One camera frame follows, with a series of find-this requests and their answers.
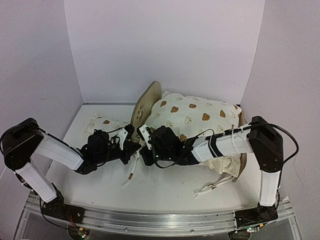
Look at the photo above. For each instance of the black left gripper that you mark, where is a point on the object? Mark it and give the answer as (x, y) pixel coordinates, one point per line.
(130, 147)

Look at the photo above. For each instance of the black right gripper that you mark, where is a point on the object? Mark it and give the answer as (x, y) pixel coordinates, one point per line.
(149, 161)

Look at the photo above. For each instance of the wooden pet bed frame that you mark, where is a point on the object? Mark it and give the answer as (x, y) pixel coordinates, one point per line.
(186, 115)

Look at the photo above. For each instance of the bear print cushion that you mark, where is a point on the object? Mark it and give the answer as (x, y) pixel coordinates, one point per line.
(229, 167)

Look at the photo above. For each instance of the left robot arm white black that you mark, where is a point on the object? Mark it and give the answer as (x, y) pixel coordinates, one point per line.
(19, 143)

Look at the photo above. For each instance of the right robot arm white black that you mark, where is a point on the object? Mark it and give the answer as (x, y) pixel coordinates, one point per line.
(272, 146)

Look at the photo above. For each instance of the small bear print pillow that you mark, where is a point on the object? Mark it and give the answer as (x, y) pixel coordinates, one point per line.
(101, 122)

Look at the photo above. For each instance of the small circuit board with leds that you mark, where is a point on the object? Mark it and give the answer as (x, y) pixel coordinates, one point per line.
(78, 233)

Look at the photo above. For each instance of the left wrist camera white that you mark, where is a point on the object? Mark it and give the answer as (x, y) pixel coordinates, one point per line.
(124, 134)

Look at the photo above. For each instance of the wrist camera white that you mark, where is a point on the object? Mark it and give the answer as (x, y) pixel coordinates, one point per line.
(145, 134)
(124, 134)

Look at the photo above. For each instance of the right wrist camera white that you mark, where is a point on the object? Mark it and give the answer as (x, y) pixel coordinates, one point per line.
(145, 134)

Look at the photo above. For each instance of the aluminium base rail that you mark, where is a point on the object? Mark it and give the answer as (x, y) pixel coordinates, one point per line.
(160, 224)

